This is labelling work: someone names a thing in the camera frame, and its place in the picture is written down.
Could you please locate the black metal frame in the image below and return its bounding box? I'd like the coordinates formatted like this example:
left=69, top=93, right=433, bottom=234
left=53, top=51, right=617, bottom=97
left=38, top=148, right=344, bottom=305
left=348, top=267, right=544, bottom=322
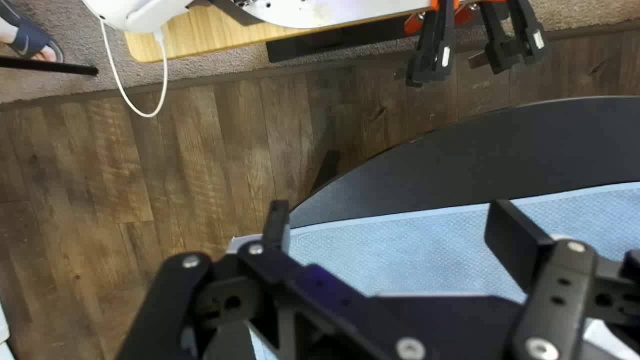
left=0, top=54, right=100, bottom=78

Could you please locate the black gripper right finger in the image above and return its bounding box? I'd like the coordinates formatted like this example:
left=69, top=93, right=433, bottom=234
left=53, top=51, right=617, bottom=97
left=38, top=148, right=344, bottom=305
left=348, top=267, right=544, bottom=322
left=483, top=199, right=640, bottom=360

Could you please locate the wooden robot stand top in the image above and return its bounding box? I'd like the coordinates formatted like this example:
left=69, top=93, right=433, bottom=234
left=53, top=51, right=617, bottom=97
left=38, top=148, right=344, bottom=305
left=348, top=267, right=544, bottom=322
left=124, top=4, right=432, bottom=66

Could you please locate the white cable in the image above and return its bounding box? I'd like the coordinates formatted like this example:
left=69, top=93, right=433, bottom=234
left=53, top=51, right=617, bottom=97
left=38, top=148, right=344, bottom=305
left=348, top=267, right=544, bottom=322
left=98, top=19, right=169, bottom=121

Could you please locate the light blue towel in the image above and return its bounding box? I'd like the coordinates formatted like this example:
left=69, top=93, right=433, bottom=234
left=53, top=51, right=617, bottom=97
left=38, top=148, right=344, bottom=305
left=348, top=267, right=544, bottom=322
left=225, top=182, right=640, bottom=360

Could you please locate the round black table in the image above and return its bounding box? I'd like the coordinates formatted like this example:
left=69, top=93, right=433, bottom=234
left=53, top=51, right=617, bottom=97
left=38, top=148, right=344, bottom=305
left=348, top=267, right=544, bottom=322
left=287, top=97, right=640, bottom=360

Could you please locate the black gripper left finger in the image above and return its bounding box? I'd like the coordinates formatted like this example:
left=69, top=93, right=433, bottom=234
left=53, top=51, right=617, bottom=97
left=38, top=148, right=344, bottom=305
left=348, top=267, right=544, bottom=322
left=115, top=199, right=428, bottom=360

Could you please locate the dark blue sandal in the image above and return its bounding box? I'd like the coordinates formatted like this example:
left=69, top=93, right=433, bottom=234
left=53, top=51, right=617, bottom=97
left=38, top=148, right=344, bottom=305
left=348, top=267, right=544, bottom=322
left=0, top=17, right=66, bottom=66

